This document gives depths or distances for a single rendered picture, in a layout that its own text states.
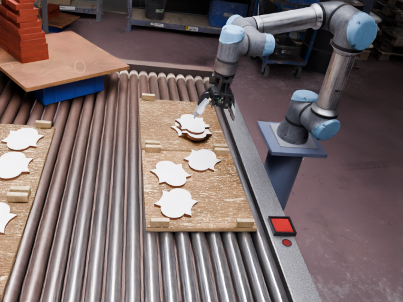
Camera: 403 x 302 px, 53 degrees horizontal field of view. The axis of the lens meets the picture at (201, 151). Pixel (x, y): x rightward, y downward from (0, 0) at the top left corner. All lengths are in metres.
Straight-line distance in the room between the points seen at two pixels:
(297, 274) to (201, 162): 0.53
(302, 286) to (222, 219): 0.31
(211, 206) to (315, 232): 1.58
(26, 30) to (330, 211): 2.25
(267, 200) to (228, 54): 0.53
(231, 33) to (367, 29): 0.51
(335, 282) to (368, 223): 0.68
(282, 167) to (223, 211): 0.69
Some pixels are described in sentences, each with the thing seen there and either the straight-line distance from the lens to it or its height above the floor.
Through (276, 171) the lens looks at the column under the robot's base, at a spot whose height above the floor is 0.71.
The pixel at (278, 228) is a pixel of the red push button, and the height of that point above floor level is 0.93.
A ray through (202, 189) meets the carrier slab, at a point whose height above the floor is 0.94.
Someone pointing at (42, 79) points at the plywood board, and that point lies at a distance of 1.81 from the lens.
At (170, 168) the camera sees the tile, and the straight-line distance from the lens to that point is 1.46.
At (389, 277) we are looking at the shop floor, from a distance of 2.83.
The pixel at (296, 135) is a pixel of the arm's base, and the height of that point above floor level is 0.92.
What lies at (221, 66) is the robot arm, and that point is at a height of 1.32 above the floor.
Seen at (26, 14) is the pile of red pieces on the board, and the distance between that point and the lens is 1.90.
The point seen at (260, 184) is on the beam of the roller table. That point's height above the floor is 0.91.
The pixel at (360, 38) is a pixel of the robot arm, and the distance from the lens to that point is 1.58.
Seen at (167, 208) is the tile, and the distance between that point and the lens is 1.29.
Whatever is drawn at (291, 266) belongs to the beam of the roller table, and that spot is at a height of 0.92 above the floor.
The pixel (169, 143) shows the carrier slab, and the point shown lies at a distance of 1.61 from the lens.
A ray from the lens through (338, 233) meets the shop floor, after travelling 2.93.
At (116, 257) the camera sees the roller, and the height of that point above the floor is 0.92.
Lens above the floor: 1.82
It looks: 34 degrees down
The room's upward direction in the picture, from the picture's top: 11 degrees clockwise
